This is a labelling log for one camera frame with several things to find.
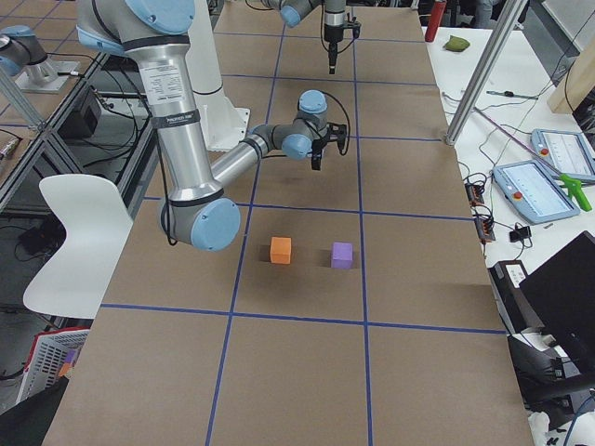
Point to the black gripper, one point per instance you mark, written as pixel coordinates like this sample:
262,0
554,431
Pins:
317,148
331,43

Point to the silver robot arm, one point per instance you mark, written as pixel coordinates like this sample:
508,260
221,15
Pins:
155,35
293,12

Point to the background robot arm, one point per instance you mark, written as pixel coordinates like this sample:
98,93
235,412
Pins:
23,57

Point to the orange foam block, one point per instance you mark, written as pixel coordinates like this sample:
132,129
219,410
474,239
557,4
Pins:
281,250

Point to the purple foam block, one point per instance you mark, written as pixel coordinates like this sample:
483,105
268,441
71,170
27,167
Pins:
341,255

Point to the red bottle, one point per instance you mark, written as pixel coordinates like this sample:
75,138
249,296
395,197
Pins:
435,20

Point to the green bean bag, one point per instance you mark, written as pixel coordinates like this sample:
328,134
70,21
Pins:
456,44

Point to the near teach pendant tablet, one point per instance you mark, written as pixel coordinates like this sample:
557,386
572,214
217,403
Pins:
533,192

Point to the teach pendant tablet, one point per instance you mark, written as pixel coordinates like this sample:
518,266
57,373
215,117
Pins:
533,192
565,152

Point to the white chair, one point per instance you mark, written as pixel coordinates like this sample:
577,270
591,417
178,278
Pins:
73,282

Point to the far teach pendant tablet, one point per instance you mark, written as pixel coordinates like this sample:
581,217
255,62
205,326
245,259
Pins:
565,152

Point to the black monitor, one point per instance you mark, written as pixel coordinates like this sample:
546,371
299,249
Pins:
561,292

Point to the white plastic basket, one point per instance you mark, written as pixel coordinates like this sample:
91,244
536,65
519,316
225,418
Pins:
50,350

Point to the aluminium frame post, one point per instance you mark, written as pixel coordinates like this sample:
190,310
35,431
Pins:
494,46

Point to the green handled reacher grabber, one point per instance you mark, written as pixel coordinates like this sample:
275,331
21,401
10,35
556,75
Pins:
573,185

